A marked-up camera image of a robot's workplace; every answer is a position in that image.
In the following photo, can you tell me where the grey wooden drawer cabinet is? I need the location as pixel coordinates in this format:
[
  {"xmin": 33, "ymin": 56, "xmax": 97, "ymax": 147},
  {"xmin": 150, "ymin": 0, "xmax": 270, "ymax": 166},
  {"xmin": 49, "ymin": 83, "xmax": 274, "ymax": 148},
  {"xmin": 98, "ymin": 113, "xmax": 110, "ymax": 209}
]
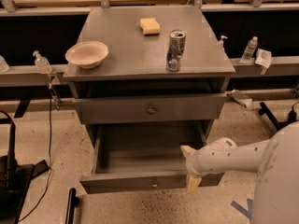
[{"xmin": 64, "ymin": 6, "xmax": 235, "ymax": 145}]

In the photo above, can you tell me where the black cable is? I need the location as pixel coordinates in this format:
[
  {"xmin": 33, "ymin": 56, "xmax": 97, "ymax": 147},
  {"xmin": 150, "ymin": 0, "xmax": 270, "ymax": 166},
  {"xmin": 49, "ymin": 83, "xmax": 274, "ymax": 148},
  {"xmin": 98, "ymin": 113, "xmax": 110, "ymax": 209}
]
[{"xmin": 17, "ymin": 83, "xmax": 54, "ymax": 224}]

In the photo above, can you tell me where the clear bottle far left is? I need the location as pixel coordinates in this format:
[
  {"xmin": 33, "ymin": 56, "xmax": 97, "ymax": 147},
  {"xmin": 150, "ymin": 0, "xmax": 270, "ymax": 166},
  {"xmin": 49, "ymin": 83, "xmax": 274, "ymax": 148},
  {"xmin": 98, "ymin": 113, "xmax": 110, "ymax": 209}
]
[{"xmin": 0, "ymin": 55, "xmax": 9, "ymax": 73}]

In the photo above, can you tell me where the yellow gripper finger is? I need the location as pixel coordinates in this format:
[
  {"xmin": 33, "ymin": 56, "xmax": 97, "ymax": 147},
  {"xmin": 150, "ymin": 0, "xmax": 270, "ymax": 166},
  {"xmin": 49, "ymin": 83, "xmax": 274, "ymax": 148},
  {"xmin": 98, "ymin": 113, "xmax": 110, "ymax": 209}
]
[
  {"xmin": 186, "ymin": 175, "xmax": 202, "ymax": 193},
  {"xmin": 180, "ymin": 145, "xmax": 195, "ymax": 158}
]

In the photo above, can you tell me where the black floor bar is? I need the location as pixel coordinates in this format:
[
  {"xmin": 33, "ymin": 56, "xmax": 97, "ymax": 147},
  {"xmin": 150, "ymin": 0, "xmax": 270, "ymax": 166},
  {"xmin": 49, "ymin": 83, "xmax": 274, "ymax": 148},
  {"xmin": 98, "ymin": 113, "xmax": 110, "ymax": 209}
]
[{"xmin": 65, "ymin": 188, "xmax": 79, "ymax": 224}]

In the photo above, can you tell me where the white paper packet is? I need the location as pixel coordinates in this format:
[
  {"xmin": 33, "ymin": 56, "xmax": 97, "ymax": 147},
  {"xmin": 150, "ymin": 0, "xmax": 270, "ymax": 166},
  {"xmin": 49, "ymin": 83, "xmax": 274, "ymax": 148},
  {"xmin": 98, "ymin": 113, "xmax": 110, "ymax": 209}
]
[{"xmin": 255, "ymin": 49, "xmax": 272, "ymax": 68}]

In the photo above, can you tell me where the clear water bottle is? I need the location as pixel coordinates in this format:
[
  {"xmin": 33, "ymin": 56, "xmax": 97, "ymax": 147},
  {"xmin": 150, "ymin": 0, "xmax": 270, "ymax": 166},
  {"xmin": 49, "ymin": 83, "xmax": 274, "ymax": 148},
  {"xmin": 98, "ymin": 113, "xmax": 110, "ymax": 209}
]
[{"xmin": 240, "ymin": 36, "xmax": 258, "ymax": 63}]

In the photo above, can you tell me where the clear pump bottle right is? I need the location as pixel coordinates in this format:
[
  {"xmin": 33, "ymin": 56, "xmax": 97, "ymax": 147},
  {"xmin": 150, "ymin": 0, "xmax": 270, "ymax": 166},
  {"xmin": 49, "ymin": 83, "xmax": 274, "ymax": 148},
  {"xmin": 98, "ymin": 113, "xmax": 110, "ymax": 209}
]
[{"xmin": 218, "ymin": 35, "xmax": 228, "ymax": 50}]

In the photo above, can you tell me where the clear pump bottle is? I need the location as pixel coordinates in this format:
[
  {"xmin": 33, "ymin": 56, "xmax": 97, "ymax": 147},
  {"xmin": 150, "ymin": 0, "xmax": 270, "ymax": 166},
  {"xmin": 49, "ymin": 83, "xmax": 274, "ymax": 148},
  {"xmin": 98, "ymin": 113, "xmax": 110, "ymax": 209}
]
[
  {"xmin": 218, "ymin": 35, "xmax": 228, "ymax": 50},
  {"xmin": 33, "ymin": 50, "xmax": 52, "ymax": 74}
]

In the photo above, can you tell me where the beige shallow bowl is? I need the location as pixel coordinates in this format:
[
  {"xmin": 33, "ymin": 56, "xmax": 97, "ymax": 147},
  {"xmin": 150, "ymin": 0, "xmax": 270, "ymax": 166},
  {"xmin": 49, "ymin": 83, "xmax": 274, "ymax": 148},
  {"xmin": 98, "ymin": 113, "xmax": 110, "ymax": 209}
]
[{"xmin": 65, "ymin": 41, "xmax": 109, "ymax": 69}]

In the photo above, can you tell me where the grey top drawer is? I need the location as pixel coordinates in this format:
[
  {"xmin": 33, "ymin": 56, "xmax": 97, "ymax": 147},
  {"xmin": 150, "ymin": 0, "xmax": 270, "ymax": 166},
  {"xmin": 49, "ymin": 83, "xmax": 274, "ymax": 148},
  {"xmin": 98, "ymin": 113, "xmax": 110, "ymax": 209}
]
[{"xmin": 74, "ymin": 94, "xmax": 226, "ymax": 124}]

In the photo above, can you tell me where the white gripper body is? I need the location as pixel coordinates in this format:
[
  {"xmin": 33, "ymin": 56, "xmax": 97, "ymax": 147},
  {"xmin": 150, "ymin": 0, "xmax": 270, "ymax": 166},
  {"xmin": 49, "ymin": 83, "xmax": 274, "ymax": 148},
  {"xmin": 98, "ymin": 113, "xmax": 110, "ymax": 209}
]
[{"xmin": 186, "ymin": 149, "xmax": 207, "ymax": 177}]

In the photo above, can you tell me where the black stand left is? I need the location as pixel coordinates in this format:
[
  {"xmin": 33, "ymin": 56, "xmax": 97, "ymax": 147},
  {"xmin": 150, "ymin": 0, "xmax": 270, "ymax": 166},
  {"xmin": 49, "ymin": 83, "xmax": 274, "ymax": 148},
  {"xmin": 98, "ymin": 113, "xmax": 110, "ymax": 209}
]
[{"xmin": 0, "ymin": 111, "xmax": 50, "ymax": 224}]

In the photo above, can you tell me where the clear pump bottle left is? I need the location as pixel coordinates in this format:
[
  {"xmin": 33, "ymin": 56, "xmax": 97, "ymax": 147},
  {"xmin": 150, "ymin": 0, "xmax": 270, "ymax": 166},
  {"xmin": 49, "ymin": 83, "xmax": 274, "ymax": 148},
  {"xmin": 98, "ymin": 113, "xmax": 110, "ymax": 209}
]
[{"xmin": 33, "ymin": 50, "xmax": 52, "ymax": 74}]

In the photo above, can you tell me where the black stand base right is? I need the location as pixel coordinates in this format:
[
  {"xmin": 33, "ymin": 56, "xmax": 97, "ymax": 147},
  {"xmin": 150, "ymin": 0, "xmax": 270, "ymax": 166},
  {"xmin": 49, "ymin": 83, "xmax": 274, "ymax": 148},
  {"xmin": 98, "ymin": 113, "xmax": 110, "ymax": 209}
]
[{"xmin": 258, "ymin": 102, "xmax": 297, "ymax": 131}]

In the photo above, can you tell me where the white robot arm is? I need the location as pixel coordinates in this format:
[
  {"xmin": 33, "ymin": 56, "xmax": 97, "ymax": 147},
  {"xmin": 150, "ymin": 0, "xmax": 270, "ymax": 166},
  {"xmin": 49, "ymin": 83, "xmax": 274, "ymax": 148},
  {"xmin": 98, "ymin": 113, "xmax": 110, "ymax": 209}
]
[{"xmin": 180, "ymin": 121, "xmax": 299, "ymax": 224}]

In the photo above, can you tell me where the silver soda can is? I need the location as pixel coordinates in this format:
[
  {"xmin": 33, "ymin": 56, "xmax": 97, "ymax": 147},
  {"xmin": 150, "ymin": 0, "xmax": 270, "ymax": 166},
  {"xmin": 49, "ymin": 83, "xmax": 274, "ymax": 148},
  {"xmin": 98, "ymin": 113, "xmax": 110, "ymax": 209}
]
[{"xmin": 166, "ymin": 29, "xmax": 186, "ymax": 72}]

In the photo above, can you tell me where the yellow sponge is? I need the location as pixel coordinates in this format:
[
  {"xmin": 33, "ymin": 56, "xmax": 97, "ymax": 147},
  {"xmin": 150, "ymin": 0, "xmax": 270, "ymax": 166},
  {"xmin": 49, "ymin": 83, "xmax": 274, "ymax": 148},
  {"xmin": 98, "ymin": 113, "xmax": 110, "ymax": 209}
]
[{"xmin": 140, "ymin": 18, "xmax": 160, "ymax": 35}]

